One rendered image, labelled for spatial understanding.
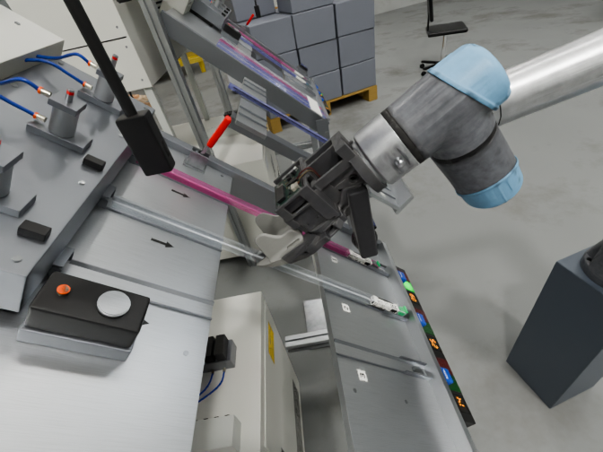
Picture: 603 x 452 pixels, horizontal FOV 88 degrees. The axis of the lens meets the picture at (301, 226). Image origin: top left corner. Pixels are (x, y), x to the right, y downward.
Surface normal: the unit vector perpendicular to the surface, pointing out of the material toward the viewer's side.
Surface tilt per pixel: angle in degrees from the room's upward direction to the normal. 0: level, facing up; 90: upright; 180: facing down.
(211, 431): 0
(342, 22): 90
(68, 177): 44
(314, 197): 90
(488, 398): 0
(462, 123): 89
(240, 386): 0
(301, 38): 90
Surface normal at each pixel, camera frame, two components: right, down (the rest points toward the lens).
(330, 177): 0.09, 0.63
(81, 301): 0.56, -0.67
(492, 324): -0.18, -0.75
